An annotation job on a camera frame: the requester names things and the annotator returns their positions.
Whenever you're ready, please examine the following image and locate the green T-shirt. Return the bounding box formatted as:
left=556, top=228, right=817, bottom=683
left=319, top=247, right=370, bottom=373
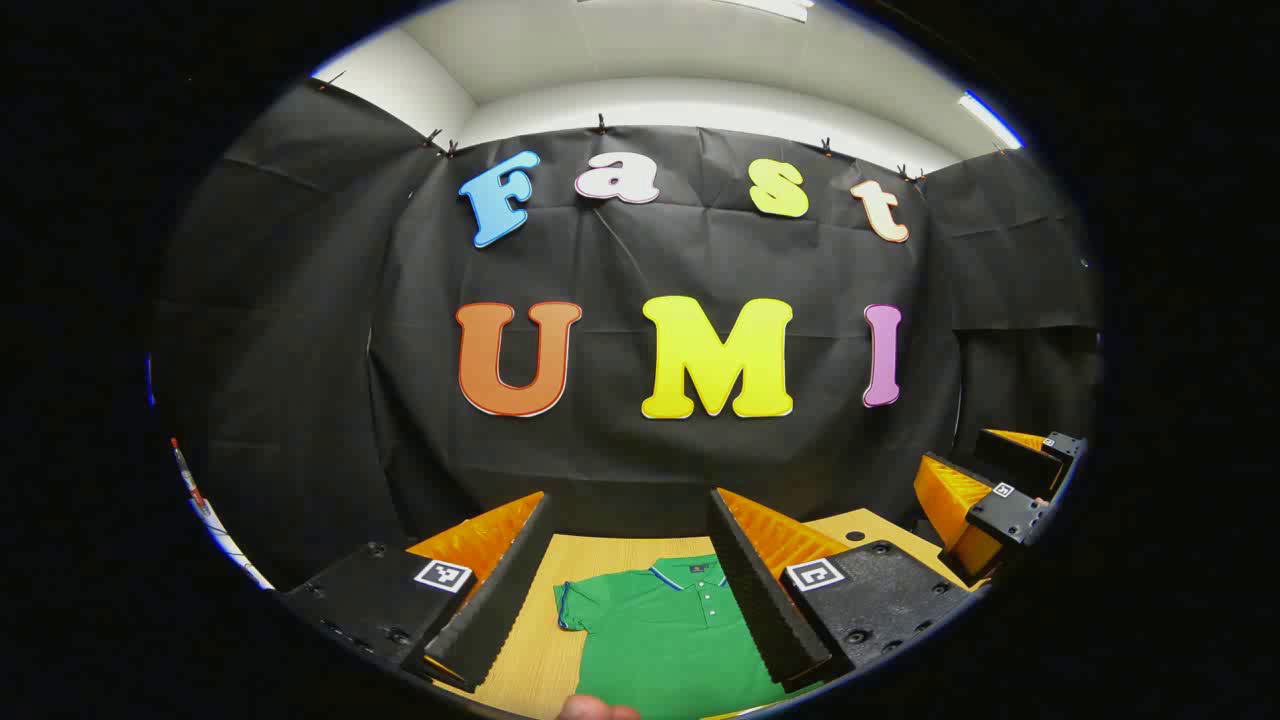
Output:
left=555, top=555, right=821, bottom=720

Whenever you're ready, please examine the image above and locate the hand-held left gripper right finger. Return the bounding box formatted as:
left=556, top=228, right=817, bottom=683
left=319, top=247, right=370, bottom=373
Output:
left=707, top=487, right=973, bottom=693

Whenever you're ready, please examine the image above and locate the ceiling light panel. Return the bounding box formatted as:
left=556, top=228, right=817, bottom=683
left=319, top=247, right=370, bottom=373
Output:
left=715, top=0, right=813, bottom=23
left=958, top=90, right=1026, bottom=151

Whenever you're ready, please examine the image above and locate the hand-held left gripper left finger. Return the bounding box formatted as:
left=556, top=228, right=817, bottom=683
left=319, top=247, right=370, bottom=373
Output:
left=280, top=490, right=557, bottom=693

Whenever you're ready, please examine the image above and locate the black backdrop cloth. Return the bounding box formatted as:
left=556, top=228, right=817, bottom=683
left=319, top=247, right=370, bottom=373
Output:
left=150, top=78, right=1106, bottom=591

